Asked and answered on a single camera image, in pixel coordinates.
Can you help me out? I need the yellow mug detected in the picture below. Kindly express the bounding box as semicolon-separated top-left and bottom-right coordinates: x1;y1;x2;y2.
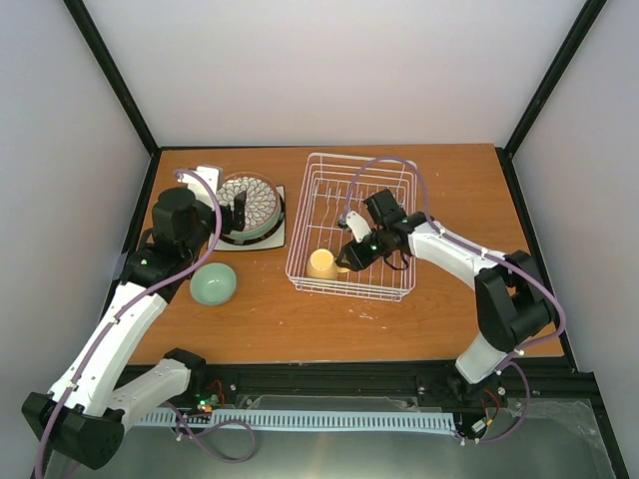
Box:
306;248;350;280

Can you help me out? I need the green celadon bowl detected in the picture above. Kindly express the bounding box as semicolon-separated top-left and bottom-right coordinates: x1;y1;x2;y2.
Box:
190;262;237;306

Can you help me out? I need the white wire dish rack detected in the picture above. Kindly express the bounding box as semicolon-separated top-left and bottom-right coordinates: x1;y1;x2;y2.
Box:
286;153;419;301

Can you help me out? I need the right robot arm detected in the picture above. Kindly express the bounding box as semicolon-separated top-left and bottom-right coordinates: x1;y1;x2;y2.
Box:
335;189;559;403

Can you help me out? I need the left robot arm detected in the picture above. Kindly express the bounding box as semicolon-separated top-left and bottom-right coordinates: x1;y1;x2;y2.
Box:
22;185;223;478

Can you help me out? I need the floral patterned bowl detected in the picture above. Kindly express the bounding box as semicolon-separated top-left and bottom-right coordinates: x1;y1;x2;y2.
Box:
217;172;281;241

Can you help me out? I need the white square plate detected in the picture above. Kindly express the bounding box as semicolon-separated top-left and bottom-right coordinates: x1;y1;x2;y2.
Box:
215;185;286;252

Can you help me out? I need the metal sheet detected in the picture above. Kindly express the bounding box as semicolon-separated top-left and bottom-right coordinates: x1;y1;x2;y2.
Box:
47;397;623;478

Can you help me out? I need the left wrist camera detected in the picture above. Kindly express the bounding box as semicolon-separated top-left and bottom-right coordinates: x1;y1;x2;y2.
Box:
187;165;224;208

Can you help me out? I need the light blue cable duct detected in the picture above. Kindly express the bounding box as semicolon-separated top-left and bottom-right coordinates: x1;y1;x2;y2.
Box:
124;404;457;434

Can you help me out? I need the black frame post left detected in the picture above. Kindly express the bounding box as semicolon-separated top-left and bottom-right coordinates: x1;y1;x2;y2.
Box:
63;0;160;157

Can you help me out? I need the black frame post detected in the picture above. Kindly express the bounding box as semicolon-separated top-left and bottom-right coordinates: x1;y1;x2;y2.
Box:
63;0;160;157
503;0;609;157

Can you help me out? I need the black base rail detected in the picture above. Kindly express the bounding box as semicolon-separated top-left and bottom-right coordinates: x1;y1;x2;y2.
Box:
64;362;600;415

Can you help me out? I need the black frame post right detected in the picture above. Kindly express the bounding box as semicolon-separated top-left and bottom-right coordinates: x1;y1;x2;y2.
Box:
503;0;609;157

